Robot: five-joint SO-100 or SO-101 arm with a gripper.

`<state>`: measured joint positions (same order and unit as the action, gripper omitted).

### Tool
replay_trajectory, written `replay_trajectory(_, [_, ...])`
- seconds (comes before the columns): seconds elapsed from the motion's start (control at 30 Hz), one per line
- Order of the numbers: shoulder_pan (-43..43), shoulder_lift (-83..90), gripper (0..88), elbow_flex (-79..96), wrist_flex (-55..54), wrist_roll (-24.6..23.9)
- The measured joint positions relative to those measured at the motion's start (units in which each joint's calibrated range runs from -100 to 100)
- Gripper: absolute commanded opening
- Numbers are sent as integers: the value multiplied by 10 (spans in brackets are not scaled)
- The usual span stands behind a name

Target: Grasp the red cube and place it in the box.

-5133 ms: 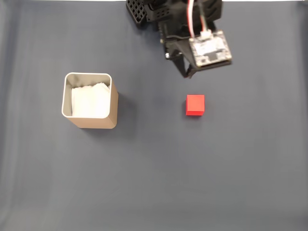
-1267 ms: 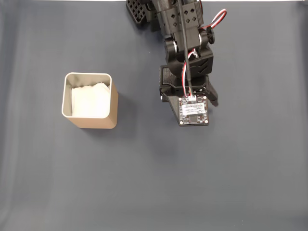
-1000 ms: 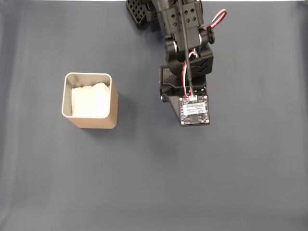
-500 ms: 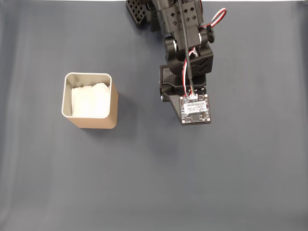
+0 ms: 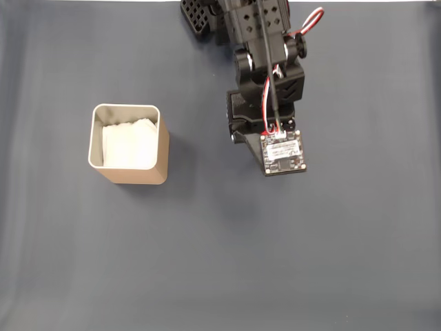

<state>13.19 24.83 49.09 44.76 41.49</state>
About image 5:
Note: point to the beige square metal box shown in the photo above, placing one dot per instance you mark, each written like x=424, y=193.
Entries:
x=138, y=176

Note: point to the dark blue table cloth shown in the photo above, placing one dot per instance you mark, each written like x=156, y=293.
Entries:
x=220, y=241

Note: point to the white tissue paper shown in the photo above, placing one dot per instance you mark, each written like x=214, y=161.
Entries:
x=127, y=148

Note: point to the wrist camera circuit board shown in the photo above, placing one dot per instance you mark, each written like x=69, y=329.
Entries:
x=284, y=155

